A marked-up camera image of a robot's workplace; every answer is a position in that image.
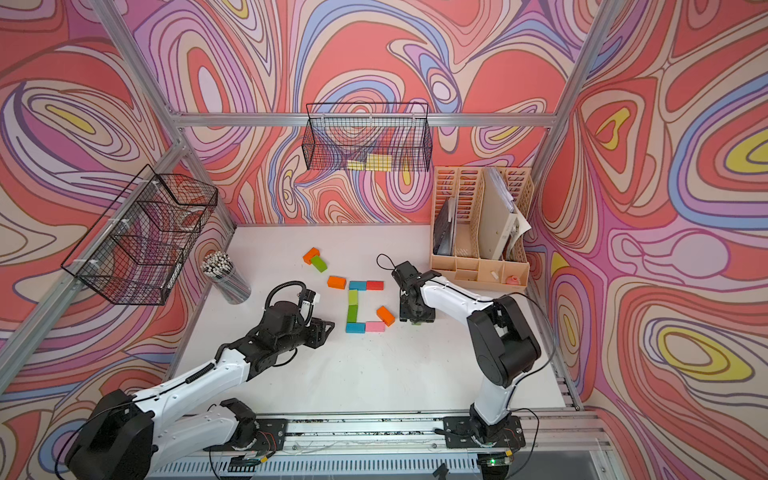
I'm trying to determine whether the red block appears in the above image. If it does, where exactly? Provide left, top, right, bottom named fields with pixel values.
left=366, top=280, right=384, bottom=291

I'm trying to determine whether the white folder in organizer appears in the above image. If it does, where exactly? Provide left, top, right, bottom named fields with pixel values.
left=477, top=167, right=534, bottom=262

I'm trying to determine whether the black wire basket back wall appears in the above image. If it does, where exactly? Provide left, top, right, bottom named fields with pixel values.
left=301, top=101, right=433, bottom=173

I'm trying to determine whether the aluminium front rail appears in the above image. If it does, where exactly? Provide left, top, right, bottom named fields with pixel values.
left=119, top=410, right=613, bottom=457

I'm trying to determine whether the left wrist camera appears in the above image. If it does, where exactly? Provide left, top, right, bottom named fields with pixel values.
left=298, top=288, right=317, bottom=321

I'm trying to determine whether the yellow sticky notes pad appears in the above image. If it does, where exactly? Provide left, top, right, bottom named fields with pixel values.
left=346, top=154, right=393, bottom=172

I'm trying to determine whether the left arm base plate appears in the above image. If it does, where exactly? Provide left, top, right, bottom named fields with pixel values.
left=205, top=418, right=288, bottom=453

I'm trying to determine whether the orange block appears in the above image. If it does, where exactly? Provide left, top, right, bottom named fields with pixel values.
left=376, top=306, right=396, bottom=327
left=303, top=247, right=320, bottom=265
left=327, top=275, right=347, bottom=290

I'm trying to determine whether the dark tablet in organizer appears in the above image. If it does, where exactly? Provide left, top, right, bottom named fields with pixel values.
left=433, top=196, right=457, bottom=256

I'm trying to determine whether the black wire basket left wall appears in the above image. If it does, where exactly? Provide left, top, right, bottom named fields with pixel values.
left=61, top=165, right=218, bottom=306

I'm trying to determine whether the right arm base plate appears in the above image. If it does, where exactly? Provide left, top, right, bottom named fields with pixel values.
left=439, top=415, right=526, bottom=452

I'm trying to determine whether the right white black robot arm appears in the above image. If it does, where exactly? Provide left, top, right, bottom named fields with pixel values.
left=391, top=261, right=542, bottom=446

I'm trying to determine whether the black wire basket wall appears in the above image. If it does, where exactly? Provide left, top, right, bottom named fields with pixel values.
left=301, top=101, right=433, bottom=173
left=61, top=165, right=218, bottom=306

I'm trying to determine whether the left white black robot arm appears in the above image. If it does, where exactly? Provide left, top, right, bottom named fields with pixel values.
left=64, top=301, right=335, bottom=479

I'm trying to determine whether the pink block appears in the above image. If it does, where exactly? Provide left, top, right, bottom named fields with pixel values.
left=365, top=321, right=387, bottom=333

